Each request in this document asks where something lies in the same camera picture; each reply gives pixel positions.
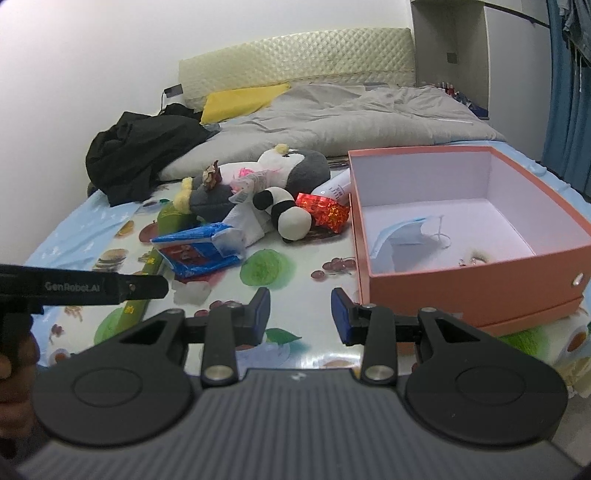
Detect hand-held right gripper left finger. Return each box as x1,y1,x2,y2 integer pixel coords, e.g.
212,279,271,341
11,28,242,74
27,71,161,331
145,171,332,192
99,287,271,387

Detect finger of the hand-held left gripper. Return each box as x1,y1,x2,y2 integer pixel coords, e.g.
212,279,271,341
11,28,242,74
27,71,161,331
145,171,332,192
119,275,169,304

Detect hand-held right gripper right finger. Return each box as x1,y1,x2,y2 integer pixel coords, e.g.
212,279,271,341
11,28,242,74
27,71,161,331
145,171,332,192
331,287,504,385

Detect pink cardboard box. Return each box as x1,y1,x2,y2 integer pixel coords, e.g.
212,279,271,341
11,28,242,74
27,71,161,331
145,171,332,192
347,147,591,337

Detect clear zip bag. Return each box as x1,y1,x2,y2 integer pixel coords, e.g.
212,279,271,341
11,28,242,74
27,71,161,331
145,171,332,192
229,170,278,204

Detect person's left hand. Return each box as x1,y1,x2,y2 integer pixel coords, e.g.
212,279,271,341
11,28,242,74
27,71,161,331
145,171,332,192
0,331,41,435

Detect crumpled white tissue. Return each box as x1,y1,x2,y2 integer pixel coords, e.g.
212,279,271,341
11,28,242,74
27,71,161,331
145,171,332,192
174,282,212,305

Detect fruit printed bed sheet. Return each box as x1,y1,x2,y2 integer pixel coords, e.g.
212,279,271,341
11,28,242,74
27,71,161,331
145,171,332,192
25,138,591,402

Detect blue plastic packet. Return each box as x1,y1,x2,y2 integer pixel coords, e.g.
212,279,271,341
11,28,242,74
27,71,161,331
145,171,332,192
150,222,243,279

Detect green fabric massage stick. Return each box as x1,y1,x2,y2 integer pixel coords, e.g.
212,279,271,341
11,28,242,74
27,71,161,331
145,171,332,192
113,200,206,324

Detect blue face mask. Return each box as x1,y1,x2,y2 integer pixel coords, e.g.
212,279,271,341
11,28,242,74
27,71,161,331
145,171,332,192
369,215,451,273

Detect red foil packet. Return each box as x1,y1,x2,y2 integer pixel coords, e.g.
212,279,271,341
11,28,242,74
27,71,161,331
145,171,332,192
295,192,352,233

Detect brown snack wrapper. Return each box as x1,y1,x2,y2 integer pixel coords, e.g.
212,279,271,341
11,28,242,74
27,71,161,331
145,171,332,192
202,160,222,189

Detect white spray bottle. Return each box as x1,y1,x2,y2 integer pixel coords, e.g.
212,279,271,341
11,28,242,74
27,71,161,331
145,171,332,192
310,168,352,204

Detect pale grey pillow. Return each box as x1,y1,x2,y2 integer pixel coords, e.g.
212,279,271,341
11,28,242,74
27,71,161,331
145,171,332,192
157,131,259,182

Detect black clothing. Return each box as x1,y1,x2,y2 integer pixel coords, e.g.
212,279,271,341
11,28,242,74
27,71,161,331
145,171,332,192
86,104,218,207

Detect grey and white penguin plush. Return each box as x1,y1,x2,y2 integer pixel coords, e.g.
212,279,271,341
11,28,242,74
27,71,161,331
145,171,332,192
173,144,332,222

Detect grey blanket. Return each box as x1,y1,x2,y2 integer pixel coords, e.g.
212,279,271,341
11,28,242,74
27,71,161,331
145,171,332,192
203,83,506,158

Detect yellow pillow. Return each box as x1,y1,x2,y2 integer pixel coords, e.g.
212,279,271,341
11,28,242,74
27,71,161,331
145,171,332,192
201,84,291,124

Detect colourful printed cloth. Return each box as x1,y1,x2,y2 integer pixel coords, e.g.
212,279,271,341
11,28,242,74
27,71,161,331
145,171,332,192
434,80,490,121

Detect cream quilted headboard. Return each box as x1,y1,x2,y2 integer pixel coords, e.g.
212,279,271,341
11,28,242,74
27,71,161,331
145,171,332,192
178,28,414,109

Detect blue curtain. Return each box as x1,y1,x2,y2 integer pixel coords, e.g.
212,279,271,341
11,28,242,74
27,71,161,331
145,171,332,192
538,0,591,185

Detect white wardrobe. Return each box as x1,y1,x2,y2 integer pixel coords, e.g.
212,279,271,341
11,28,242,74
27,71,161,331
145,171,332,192
411,0,552,139

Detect hanging grey clothes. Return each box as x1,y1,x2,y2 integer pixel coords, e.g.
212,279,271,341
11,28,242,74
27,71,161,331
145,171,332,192
558,0,591,44

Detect black wall charger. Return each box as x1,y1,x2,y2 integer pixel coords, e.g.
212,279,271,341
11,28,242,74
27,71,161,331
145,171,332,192
161,84,184,112

